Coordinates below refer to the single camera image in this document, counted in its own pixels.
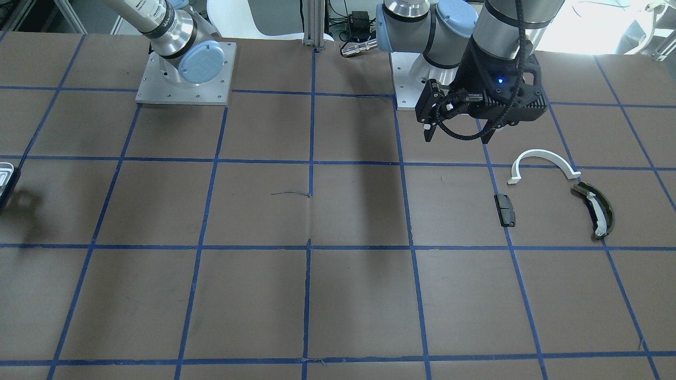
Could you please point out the white curved plastic clip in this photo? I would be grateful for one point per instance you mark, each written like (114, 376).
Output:
(515, 170)

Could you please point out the aluminium frame post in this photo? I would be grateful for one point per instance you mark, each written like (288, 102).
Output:
(313, 21)

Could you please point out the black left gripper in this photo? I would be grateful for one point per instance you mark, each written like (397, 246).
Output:
(477, 75)

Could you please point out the dark grey brake pad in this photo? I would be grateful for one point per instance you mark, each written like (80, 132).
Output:
(505, 210)

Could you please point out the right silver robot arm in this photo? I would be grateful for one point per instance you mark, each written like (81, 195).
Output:
(178, 34)

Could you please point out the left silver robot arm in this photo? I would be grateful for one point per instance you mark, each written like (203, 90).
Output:
(441, 31)

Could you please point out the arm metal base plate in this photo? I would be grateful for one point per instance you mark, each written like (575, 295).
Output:
(410, 71)
(202, 77)

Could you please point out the white chair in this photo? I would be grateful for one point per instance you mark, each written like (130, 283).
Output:
(258, 20)

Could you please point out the green curved brake shoe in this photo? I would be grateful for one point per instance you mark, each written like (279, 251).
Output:
(600, 208)

